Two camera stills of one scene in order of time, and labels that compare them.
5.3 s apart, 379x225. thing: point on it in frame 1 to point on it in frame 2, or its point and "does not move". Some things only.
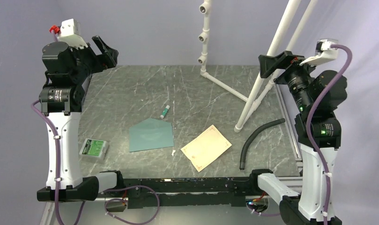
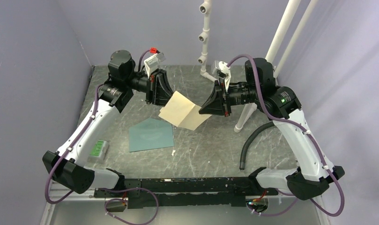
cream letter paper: [206, 147] to [181, 111]
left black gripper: [108, 58] to [159, 90]
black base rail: [145, 193] does not move
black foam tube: [252, 134] does not move
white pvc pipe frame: [253, 103] does not move
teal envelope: [150, 134] does not move
